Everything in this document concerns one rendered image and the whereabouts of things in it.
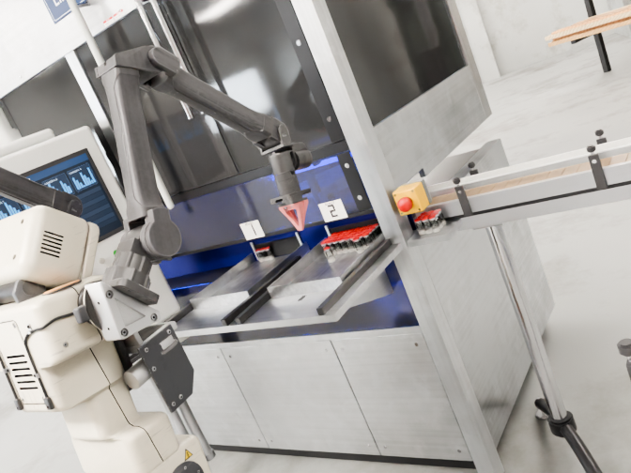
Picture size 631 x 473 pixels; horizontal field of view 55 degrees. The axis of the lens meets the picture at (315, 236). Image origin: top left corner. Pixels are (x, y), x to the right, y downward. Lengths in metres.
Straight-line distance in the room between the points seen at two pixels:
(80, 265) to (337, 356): 1.10
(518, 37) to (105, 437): 11.52
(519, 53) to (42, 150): 10.83
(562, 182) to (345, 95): 0.61
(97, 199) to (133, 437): 1.10
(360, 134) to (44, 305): 0.93
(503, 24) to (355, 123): 10.69
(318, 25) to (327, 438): 1.50
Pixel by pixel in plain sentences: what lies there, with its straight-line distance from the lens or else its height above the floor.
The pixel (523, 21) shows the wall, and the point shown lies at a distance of 12.32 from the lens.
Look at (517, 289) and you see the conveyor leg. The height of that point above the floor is 0.61.
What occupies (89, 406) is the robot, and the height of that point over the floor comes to 0.99.
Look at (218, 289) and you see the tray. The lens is 2.07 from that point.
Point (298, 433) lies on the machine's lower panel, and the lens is 2.50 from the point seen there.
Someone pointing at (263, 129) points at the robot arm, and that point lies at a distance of 1.51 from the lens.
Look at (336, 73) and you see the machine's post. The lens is 1.68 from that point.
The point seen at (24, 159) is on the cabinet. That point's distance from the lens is 2.19.
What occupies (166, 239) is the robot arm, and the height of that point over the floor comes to 1.23.
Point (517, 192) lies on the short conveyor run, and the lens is 1.71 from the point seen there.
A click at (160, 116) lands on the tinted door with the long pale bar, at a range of 2.14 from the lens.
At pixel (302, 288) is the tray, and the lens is 1.67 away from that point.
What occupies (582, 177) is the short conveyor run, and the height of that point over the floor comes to 0.92.
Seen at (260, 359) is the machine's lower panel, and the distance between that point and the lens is 2.36.
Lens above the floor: 1.41
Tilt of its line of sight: 14 degrees down
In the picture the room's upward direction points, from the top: 23 degrees counter-clockwise
